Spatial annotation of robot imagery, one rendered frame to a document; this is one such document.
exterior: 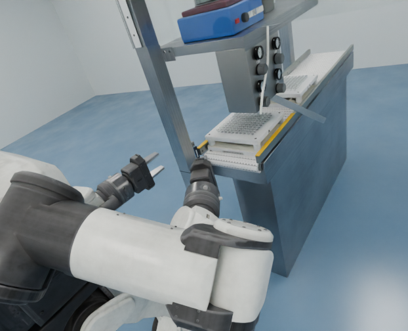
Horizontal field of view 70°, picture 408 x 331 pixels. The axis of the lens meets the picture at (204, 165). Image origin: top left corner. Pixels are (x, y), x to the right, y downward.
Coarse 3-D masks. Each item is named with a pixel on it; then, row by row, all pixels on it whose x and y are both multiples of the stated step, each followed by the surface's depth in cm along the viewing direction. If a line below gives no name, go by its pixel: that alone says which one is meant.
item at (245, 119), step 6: (246, 114) 124; (252, 114) 122; (264, 114) 119; (234, 120) 122; (240, 120) 120; (246, 120) 119; (252, 120) 118; (258, 120) 116; (228, 126) 119; (234, 126) 117; (240, 126) 116; (246, 126) 115; (252, 126) 114
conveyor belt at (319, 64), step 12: (312, 60) 188; (324, 60) 182; (336, 60) 176; (300, 72) 175; (312, 72) 169; (324, 72) 164; (264, 108) 144; (276, 108) 140; (288, 108) 137; (216, 156) 117; (228, 156) 115; (240, 156) 112; (252, 156) 110; (240, 168) 111; (252, 168) 107
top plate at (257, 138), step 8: (264, 112) 123; (272, 112) 121; (280, 112) 119; (224, 120) 127; (272, 120) 115; (216, 128) 122; (264, 128) 111; (272, 128) 112; (208, 136) 118; (216, 136) 116; (224, 136) 114; (232, 136) 112; (240, 136) 111; (248, 136) 109; (256, 136) 107; (264, 136) 108; (256, 144) 105
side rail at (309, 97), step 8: (352, 48) 182; (344, 56) 170; (336, 64) 160; (328, 72) 153; (320, 80) 146; (320, 88) 144; (312, 96) 137; (304, 104) 130; (296, 112) 124; (288, 128) 119; (280, 136) 114; (272, 144) 110; (264, 152) 105; (256, 160) 104
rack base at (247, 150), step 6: (276, 126) 120; (270, 132) 117; (264, 138) 114; (216, 144) 120; (222, 144) 118; (228, 144) 117; (234, 144) 116; (240, 144) 115; (246, 144) 113; (252, 144) 112; (216, 150) 120; (222, 150) 118; (228, 150) 116; (234, 150) 114; (240, 150) 112; (246, 150) 110; (252, 150) 109
